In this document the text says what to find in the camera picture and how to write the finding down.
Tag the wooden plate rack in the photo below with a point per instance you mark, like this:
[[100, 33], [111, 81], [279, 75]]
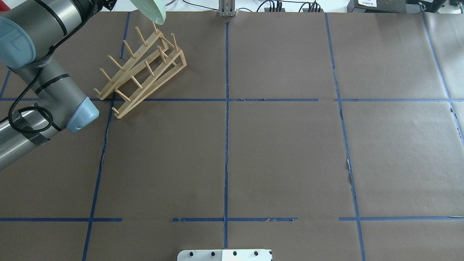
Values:
[[155, 62]]

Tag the light green ceramic plate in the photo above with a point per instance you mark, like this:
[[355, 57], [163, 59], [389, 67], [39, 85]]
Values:
[[154, 10]]

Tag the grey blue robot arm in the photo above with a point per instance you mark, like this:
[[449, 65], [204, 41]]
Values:
[[30, 34]]

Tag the black power strip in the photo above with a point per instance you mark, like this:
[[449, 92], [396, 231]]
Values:
[[294, 6]]

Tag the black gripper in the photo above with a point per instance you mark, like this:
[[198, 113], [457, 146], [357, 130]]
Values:
[[109, 3]]

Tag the grey aluminium profile post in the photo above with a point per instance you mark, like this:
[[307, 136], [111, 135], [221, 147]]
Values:
[[226, 8]]

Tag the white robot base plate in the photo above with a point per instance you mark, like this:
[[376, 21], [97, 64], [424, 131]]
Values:
[[225, 255]]

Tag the black equipment box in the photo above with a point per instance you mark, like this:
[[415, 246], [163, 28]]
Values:
[[383, 6]]

